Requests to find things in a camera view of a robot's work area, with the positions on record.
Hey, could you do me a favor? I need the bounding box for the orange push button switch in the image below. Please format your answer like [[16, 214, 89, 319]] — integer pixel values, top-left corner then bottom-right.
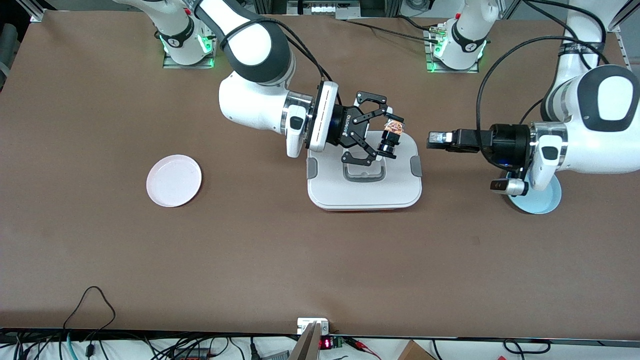
[[376, 115, 406, 160]]

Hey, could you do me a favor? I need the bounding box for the grey metal bar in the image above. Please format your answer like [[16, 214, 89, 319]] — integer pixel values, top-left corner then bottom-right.
[[287, 321, 324, 360]]

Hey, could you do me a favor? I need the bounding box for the pink round plate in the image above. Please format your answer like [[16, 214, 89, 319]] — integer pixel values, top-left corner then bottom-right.
[[146, 154, 203, 208]]

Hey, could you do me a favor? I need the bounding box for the light blue round plate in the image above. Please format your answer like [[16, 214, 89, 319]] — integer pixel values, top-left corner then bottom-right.
[[507, 172, 562, 216]]

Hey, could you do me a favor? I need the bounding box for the aluminium frame with white connector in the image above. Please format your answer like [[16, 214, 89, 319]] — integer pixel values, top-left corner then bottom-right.
[[286, 0, 362, 21]]

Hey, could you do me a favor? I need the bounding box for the brown cardboard piece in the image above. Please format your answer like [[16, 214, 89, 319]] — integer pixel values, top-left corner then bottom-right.
[[397, 340, 437, 360]]

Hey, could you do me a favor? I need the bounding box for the black cable on table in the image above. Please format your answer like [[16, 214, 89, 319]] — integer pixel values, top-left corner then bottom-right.
[[342, 15, 446, 46]]

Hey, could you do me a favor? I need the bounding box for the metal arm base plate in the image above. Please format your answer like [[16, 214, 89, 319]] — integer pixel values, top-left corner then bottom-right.
[[161, 22, 217, 70], [424, 25, 481, 75]]

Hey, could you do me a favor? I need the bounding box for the red clip lead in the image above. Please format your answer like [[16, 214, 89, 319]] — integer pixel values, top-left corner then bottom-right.
[[345, 337, 383, 360]]

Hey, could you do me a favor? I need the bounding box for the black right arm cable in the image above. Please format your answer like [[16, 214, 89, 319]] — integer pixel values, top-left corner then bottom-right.
[[257, 17, 335, 87]]

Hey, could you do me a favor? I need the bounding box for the black looped cable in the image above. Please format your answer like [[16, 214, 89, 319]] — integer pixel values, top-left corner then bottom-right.
[[62, 285, 117, 332]]

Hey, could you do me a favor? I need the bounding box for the aluminium frame rail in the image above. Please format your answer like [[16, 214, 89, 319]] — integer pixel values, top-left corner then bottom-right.
[[606, 0, 640, 72]]

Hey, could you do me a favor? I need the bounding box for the white lidded lunch box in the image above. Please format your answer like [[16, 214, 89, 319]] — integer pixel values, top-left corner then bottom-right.
[[306, 131, 423, 212]]

